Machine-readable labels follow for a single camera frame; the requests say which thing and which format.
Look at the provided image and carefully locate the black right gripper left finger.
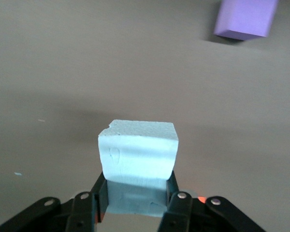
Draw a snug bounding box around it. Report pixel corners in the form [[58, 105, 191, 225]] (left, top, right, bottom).
[[0, 172, 110, 232]]

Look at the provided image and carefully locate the light blue foam block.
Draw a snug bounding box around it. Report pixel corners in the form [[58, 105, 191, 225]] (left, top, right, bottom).
[[97, 119, 179, 218]]

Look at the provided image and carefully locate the purple foam block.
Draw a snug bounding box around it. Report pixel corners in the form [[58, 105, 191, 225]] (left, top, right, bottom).
[[213, 0, 280, 41]]

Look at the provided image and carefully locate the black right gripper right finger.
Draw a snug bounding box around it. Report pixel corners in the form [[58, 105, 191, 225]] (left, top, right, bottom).
[[156, 170, 268, 232]]

